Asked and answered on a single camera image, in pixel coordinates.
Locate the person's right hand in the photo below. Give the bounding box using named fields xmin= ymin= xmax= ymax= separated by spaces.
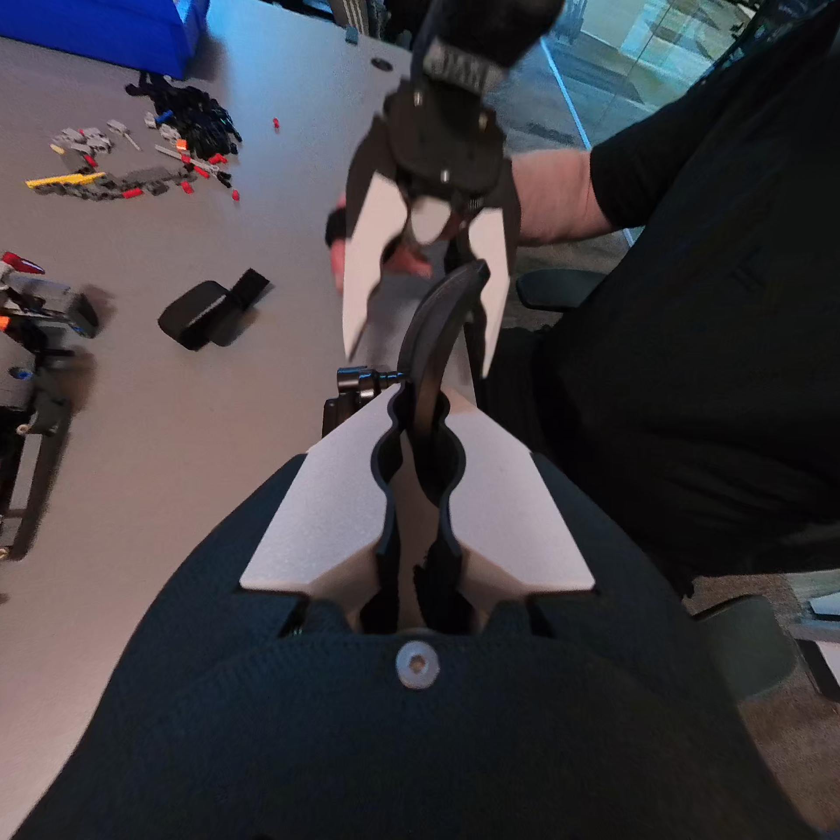
xmin=325 ymin=197 xmax=435 ymax=293

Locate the pile of lego pieces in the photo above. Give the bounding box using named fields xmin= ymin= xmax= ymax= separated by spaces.
xmin=25 ymin=69 xmax=245 ymax=203

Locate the black strapped pad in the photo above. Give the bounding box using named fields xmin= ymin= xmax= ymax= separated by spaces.
xmin=157 ymin=267 xmax=272 ymax=353

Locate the person's right forearm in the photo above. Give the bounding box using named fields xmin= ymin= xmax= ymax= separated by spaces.
xmin=508 ymin=147 xmax=627 ymax=249

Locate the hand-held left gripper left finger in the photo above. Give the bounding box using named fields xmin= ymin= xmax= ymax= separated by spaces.
xmin=239 ymin=394 xmax=403 ymax=634

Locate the partly built lego model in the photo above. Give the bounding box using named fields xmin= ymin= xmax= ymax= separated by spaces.
xmin=0 ymin=251 xmax=101 ymax=562

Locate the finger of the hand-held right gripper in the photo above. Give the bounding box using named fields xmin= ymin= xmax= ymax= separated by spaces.
xmin=459 ymin=203 xmax=514 ymax=382
xmin=341 ymin=172 xmax=413 ymax=363

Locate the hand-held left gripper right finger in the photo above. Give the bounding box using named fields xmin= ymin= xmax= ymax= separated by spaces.
xmin=434 ymin=392 xmax=597 ymax=631

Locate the black desk clamp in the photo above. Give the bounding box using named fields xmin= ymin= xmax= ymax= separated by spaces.
xmin=322 ymin=366 xmax=409 ymax=439

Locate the blue plastic bin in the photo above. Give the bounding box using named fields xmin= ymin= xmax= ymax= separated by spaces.
xmin=0 ymin=0 xmax=211 ymax=81

